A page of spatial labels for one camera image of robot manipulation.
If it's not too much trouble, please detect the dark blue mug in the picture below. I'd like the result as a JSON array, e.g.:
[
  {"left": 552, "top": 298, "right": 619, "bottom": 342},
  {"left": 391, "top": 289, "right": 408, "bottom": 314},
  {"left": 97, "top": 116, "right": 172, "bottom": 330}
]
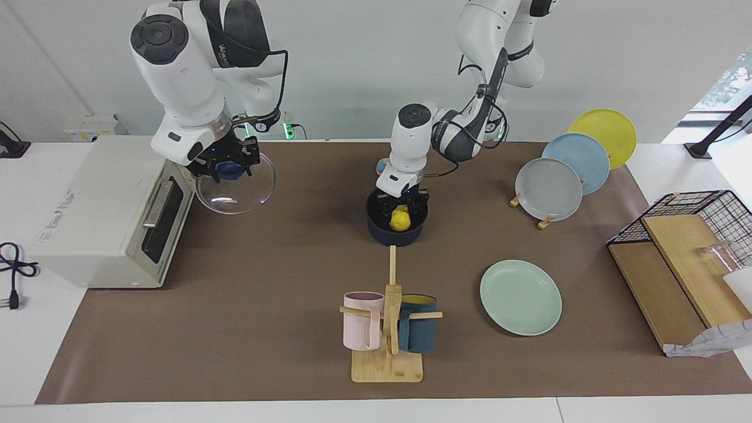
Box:
[{"left": 398, "top": 294, "right": 438, "bottom": 354}]

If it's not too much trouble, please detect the wooden mug tree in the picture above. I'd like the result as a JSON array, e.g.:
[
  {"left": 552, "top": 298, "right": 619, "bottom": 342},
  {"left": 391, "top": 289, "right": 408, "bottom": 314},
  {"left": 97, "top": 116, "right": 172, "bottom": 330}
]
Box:
[{"left": 339, "top": 245, "right": 443, "bottom": 384}]

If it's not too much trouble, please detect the clear glass cup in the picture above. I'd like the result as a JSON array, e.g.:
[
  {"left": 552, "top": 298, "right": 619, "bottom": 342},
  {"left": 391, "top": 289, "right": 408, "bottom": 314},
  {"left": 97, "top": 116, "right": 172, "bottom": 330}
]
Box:
[{"left": 696, "top": 240, "right": 742, "bottom": 277}]

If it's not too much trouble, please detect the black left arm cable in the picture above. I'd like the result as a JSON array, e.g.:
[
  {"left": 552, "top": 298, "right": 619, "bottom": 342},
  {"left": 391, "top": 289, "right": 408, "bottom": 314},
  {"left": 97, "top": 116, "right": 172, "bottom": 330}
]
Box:
[{"left": 420, "top": 47, "right": 511, "bottom": 178}]

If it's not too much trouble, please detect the white power strip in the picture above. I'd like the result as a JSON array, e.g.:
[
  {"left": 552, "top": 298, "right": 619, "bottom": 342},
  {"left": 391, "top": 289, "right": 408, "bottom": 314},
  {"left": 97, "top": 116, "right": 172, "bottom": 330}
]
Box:
[{"left": 63, "top": 115, "right": 118, "bottom": 143}]

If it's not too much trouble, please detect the beige toaster oven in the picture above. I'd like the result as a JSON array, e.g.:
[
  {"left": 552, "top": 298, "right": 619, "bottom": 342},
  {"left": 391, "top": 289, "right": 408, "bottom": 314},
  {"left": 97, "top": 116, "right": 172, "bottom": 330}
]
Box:
[{"left": 29, "top": 135, "right": 196, "bottom": 290}]

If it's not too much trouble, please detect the wooden plate rack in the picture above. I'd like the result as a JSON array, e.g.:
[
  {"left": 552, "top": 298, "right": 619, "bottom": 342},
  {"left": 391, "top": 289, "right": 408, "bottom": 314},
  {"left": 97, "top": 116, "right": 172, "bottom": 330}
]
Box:
[{"left": 509, "top": 188, "right": 559, "bottom": 230}]

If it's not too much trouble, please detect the black clamp mount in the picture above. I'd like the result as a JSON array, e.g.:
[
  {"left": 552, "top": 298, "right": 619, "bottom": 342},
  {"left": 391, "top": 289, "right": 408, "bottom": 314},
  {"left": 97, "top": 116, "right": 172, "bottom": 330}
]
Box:
[{"left": 0, "top": 120, "right": 31, "bottom": 159}]

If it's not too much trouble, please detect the pink mug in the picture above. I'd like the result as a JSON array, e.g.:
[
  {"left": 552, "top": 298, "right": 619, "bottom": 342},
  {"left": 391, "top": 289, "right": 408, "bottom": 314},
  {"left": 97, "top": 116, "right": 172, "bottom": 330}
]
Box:
[{"left": 343, "top": 291, "right": 385, "bottom": 351}]

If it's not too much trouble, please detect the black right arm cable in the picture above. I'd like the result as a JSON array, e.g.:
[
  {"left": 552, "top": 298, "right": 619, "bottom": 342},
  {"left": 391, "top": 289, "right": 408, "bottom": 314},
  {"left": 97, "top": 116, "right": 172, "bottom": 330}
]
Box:
[{"left": 229, "top": 48, "right": 290, "bottom": 127}]

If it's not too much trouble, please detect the grey plate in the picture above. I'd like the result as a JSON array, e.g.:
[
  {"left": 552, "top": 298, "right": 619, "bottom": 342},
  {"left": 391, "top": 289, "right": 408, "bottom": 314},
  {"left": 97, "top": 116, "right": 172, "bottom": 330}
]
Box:
[{"left": 515, "top": 157, "right": 583, "bottom": 222}]

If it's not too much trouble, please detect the white marbled paper sheet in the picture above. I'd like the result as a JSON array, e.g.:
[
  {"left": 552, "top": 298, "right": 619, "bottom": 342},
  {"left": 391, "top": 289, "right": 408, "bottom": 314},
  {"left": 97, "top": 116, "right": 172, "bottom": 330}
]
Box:
[{"left": 664, "top": 319, "right": 752, "bottom": 359}]

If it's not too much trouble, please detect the light green plate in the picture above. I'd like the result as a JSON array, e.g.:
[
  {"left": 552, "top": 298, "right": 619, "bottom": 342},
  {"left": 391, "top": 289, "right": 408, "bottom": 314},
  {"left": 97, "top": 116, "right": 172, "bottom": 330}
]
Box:
[{"left": 479, "top": 260, "right": 563, "bottom": 337}]

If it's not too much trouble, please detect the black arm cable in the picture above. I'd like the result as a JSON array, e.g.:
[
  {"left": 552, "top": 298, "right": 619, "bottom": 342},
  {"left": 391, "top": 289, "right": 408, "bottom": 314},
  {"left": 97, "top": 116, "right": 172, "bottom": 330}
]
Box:
[
  {"left": 420, "top": 47, "right": 511, "bottom": 178},
  {"left": 229, "top": 48, "right": 290, "bottom": 127}
]

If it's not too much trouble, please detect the brown table mat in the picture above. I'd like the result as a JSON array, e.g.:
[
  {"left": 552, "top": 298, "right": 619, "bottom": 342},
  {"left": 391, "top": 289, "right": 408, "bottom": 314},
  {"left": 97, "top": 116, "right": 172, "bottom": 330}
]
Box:
[{"left": 35, "top": 141, "right": 752, "bottom": 405}]

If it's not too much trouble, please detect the glass lid blue knob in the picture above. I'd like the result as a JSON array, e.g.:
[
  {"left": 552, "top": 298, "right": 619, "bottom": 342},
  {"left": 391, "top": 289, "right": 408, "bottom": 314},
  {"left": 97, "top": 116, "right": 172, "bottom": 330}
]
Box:
[{"left": 195, "top": 152, "right": 277, "bottom": 215}]

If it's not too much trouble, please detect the wooden wire shelf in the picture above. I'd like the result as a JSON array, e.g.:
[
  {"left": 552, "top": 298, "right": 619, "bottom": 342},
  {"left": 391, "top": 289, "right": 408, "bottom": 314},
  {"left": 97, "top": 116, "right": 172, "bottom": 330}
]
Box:
[{"left": 607, "top": 213, "right": 752, "bottom": 353}]

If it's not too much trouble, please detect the yellow plate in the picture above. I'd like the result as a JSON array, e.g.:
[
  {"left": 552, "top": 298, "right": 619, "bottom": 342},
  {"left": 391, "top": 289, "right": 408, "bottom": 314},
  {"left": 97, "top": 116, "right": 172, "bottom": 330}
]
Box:
[{"left": 568, "top": 108, "right": 637, "bottom": 171}]

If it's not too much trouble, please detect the black pot purple handle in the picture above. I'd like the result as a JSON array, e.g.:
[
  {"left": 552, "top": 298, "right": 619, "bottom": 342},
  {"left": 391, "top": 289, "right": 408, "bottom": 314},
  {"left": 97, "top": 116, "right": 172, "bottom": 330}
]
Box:
[{"left": 365, "top": 188, "right": 429, "bottom": 247}]

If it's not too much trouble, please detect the black wire basket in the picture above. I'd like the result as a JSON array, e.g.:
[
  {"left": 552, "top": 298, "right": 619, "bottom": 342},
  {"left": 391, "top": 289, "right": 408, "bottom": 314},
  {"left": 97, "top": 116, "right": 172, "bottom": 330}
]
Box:
[{"left": 606, "top": 189, "right": 752, "bottom": 268}]

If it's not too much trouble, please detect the black power cord plug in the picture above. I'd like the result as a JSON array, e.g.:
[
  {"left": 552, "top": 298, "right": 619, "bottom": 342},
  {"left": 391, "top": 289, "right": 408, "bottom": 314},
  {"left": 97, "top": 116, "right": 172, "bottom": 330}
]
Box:
[{"left": 0, "top": 241, "right": 39, "bottom": 310}]

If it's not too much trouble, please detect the light blue plate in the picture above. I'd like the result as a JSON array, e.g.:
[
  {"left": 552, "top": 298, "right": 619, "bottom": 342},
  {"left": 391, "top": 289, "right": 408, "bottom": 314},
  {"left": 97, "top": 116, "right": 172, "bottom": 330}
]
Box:
[{"left": 541, "top": 133, "right": 610, "bottom": 196}]

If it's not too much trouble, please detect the white cup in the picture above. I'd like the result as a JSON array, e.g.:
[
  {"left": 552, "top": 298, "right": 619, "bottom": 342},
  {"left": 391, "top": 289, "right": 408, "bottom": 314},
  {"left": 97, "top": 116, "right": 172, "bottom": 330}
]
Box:
[{"left": 723, "top": 267, "right": 752, "bottom": 313}]

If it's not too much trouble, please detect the window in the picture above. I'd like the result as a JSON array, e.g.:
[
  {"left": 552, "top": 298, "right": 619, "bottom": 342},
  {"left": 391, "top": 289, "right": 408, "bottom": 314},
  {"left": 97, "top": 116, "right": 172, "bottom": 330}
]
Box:
[{"left": 690, "top": 44, "right": 752, "bottom": 115}]

